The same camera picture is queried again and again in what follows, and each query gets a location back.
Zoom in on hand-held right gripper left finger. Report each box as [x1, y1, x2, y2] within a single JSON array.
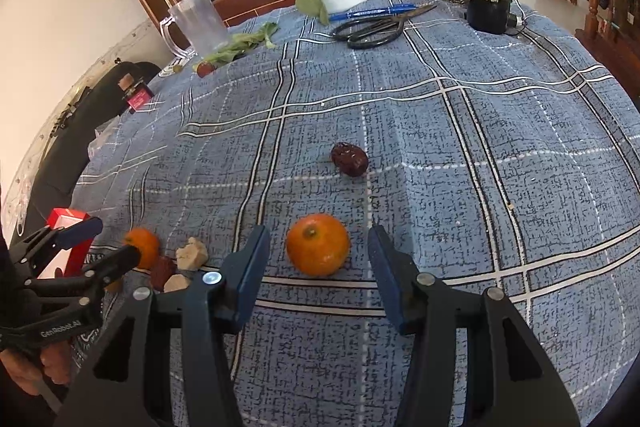
[[52, 224, 273, 427]]

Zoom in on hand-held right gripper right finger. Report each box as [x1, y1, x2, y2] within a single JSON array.
[[367, 224, 581, 427]]

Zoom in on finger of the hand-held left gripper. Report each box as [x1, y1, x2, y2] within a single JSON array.
[[7, 217, 104, 278], [22, 246, 142, 308]]

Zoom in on red cardboard tray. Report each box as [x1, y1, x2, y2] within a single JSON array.
[[35, 207, 93, 280]]

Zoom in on mandarin orange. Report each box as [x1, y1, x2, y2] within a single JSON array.
[[124, 228, 161, 270], [285, 213, 351, 278]]

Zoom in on beige pastry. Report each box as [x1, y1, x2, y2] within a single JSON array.
[[176, 237, 209, 269], [163, 273, 193, 294]]

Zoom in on dark wrinkled red date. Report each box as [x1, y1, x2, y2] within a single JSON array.
[[330, 142, 369, 178]]

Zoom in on person's left hand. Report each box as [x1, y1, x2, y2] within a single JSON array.
[[0, 340, 77, 397]]

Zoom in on black sofa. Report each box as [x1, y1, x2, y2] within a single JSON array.
[[27, 62, 161, 233]]

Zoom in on small jar with red label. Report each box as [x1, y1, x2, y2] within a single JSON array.
[[119, 74, 153, 114]]

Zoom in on green vegetable leaves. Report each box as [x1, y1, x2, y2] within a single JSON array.
[[192, 23, 279, 70]]

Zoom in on glass pitcher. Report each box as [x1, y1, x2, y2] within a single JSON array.
[[160, 0, 231, 60]]

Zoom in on black scissors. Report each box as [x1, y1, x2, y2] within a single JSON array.
[[332, 4, 438, 49]]

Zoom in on blue marker pen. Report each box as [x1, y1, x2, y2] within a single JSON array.
[[327, 3, 418, 24]]

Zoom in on black motor device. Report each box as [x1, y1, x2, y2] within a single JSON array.
[[465, 0, 513, 32]]

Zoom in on wooden railing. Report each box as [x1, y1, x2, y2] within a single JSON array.
[[575, 0, 640, 102]]

